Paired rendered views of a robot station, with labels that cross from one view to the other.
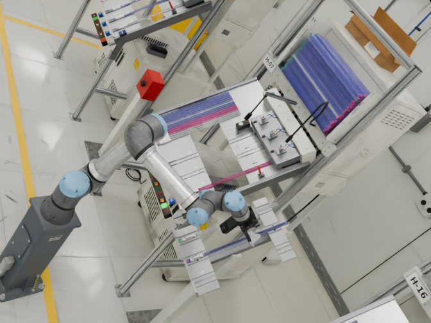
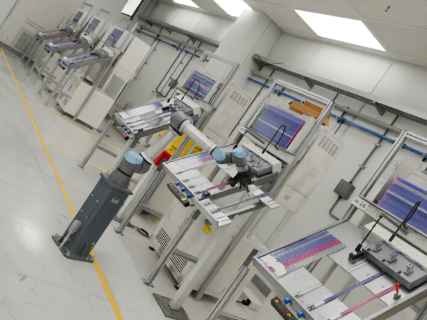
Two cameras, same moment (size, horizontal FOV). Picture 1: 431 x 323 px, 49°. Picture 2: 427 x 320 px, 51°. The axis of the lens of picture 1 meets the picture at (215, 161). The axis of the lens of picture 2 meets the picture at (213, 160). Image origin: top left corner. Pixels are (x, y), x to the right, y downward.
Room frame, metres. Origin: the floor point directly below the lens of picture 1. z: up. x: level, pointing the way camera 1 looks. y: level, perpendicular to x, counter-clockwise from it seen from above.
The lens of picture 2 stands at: (-1.24, -0.70, 1.23)
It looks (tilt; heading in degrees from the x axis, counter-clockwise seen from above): 4 degrees down; 13
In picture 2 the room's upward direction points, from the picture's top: 34 degrees clockwise
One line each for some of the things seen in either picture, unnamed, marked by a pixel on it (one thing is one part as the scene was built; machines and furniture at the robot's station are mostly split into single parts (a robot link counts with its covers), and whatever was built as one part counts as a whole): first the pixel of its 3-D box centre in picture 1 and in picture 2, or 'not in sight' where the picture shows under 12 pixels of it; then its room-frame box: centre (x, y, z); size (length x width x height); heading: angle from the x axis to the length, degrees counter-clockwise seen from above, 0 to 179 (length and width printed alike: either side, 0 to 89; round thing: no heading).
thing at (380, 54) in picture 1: (385, 43); (312, 112); (2.77, -0.28, 1.82); 0.68 x 0.30 x 0.20; 49
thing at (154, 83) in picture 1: (127, 118); (142, 184); (2.73, 0.65, 0.39); 0.24 x 0.24 x 0.78; 49
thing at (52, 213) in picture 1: (60, 204); (121, 176); (1.53, 0.40, 0.60); 0.15 x 0.15 x 0.10
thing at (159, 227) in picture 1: (208, 214); (206, 247); (2.61, -0.20, 0.31); 0.70 x 0.65 x 0.62; 49
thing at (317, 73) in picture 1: (324, 83); (280, 127); (2.48, -0.16, 1.52); 0.51 x 0.13 x 0.27; 49
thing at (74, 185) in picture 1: (72, 188); (131, 162); (1.53, 0.39, 0.72); 0.13 x 0.12 x 0.14; 176
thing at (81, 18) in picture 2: not in sight; (70, 42); (7.57, 5.56, 0.95); 1.37 x 0.82 x 1.90; 139
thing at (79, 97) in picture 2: not in sight; (103, 70); (5.67, 3.37, 0.95); 1.36 x 0.82 x 1.90; 139
